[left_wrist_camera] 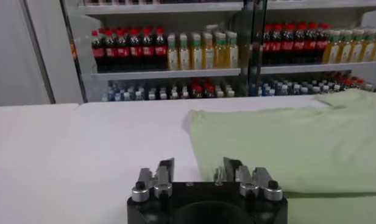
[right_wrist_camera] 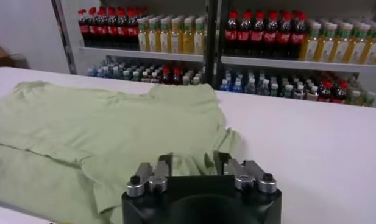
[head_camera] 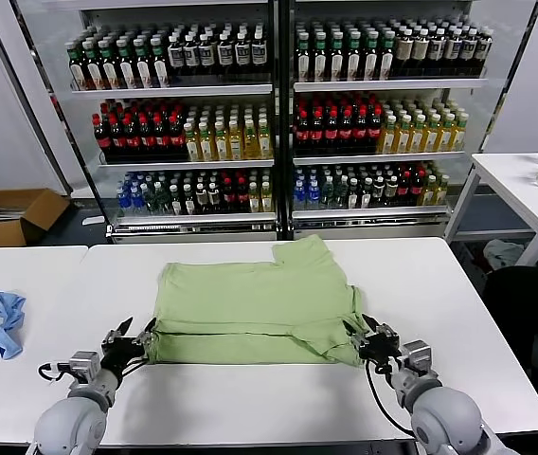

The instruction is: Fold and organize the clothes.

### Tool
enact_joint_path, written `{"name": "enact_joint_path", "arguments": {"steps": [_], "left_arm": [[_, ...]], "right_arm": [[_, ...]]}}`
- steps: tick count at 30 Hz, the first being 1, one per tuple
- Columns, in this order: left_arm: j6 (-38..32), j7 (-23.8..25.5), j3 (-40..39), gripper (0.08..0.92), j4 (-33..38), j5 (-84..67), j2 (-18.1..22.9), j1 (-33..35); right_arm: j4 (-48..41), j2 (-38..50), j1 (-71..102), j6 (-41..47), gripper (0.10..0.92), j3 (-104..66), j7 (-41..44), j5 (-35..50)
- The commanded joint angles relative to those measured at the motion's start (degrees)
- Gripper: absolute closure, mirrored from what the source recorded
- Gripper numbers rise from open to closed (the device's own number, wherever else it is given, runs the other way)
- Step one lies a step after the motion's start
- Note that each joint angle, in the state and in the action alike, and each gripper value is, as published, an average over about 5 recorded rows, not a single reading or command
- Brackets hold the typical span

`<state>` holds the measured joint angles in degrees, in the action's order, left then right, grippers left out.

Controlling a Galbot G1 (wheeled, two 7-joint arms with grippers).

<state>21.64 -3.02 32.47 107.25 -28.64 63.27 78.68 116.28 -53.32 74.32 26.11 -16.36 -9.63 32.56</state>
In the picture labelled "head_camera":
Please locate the white beverage shelf unit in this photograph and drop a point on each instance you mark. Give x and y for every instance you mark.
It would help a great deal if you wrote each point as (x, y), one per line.
(174, 90)
(382, 85)

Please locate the small white side table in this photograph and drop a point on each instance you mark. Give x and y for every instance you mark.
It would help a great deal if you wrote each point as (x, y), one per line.
(510, 180)

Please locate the white label dark drink bottle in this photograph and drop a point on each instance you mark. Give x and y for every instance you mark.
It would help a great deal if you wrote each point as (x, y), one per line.
(260, 53)
(243, 53)
(209, 56)
(226, 54)
(176, 57)
(192, 56)

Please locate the black office chair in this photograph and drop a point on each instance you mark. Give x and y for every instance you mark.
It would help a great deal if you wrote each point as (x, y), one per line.
(529, 303)

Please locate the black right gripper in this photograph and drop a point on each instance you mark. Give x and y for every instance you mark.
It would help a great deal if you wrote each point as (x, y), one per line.
(382, 351)

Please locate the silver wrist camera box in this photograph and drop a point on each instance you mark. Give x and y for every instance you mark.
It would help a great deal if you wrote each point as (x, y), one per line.
(417, 353)
(83, 362)

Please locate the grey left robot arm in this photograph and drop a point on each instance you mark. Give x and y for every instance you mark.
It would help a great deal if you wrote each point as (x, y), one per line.
(70, 422)

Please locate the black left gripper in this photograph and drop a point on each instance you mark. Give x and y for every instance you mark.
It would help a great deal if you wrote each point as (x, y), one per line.
(120, 360)

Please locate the red cap cola bottle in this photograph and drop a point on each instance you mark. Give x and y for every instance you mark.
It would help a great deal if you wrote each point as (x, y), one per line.
(148, 137)
(228, 199)
(418, 189)
(177, 137)
(102, 137)
(132, 137)
(117, 137)
(405, 189)
(331, 132)
(242, 199)
(346, 132)
(375, 132)
(163, 137)
(361, 132)
(303, 132)
(317, 132)

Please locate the green label water bottle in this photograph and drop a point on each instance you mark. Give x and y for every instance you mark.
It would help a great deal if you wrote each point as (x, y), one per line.
(163, 201)
(150, 201)
(340, 195)
(327, 195)

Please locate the small white floor object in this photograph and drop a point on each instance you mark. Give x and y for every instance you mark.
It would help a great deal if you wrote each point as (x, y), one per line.
(93, 220)

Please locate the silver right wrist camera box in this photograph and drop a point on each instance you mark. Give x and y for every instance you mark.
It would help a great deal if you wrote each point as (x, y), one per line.
(417, 353)

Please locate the open cooler door panel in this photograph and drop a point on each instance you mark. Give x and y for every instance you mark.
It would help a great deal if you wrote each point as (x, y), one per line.
(37, 95)
(510, 47)

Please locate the light green printed t-shirt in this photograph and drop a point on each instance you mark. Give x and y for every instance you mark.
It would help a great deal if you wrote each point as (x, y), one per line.
(250, 303)

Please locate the blue label water bottle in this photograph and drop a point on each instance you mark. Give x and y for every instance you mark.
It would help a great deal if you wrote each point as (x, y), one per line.
(300, 196)
(123, 201)
(137, 201)
(313, 196)

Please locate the pale clothes pile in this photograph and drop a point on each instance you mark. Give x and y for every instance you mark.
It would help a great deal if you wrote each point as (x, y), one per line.
(501, 251)

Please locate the cream label dark drink bottle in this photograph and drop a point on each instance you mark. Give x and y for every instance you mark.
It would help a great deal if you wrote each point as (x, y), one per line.
(379, 192)
(485, 47)
(392, 192)
(214, 199)
(437, 49)
(421, 49)
(470, 49)
(405, 49)
(453, 49)
(202, 199)

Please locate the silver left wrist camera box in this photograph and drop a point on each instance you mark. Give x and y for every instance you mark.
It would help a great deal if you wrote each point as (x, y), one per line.
(83, 362)

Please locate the yellow drink bottle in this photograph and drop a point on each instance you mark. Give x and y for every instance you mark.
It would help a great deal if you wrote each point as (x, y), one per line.
(387, 140)
(250, 144)
(444, 137)
(192, 147)
(443, 192)
(416, 139)
(459, 136)
(430, 138)
(266, 201)
(254, 201)
(221, 147)
(236, 146)
(401, 140)
(265, 144)
(430, 192)
(207, 147)

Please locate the green cap tea bottle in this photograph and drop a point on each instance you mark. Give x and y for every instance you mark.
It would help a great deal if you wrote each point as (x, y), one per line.
(386, 61)
(366, 195)
(94, 71)
(337, 64)
(320, 64)
(353, 195)
(353, 63)
(370, 62)
(304, 64)
(144, 70)
(110, 71)
(176, 201)
(77, 71)
(189, 201)
(160, 70)
(127, 70)

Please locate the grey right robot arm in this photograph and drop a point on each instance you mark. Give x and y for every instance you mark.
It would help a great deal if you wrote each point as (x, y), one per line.
(444, 412)

